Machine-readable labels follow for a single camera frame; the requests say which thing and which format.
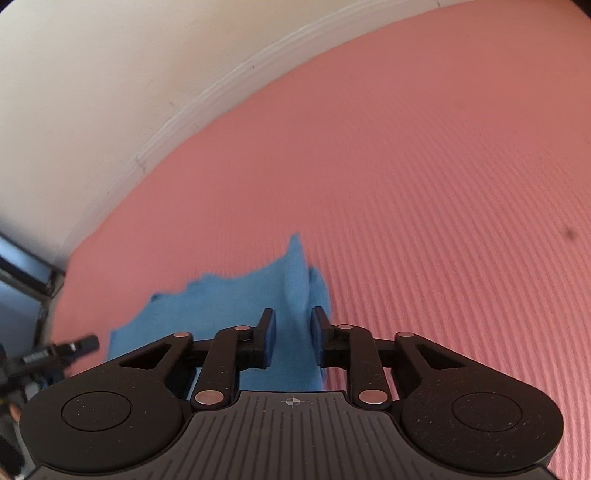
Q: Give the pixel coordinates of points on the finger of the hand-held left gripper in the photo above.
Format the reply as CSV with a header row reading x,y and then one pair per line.
x,y
78,347

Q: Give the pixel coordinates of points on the pink ribbed mat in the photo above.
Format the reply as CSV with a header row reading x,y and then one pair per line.
x,y
415,184

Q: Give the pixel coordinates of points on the black framed panel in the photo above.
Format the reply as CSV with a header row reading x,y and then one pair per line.
x,y
27,272

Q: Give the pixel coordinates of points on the white baseboard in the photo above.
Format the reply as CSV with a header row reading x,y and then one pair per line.
x,y
194,110

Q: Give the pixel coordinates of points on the blue sweater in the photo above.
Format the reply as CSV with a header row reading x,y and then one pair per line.
x,y
221,304

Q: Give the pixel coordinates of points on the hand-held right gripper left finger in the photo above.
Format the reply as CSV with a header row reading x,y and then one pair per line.
x,y
270,339

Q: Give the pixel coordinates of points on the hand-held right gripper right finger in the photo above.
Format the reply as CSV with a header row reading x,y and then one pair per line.
x,y
317,337

